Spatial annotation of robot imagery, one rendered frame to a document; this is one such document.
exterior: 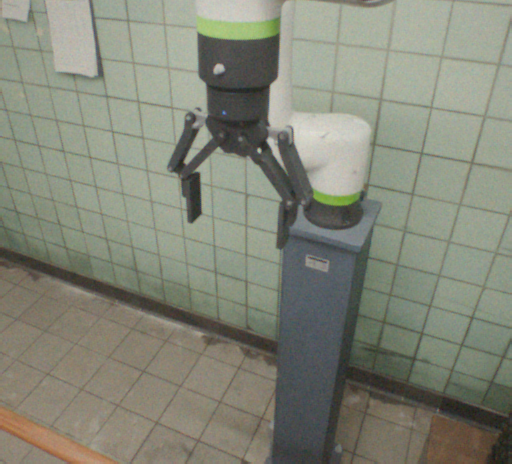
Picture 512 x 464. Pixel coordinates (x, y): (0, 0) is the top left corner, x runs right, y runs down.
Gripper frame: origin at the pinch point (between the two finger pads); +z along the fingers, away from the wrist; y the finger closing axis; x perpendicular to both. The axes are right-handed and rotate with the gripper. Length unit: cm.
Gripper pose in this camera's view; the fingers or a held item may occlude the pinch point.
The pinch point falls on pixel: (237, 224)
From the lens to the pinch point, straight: 67.3
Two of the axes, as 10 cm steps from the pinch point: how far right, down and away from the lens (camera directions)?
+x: -4.1, 5.0, -7.6
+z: -0.2, 8.3, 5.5
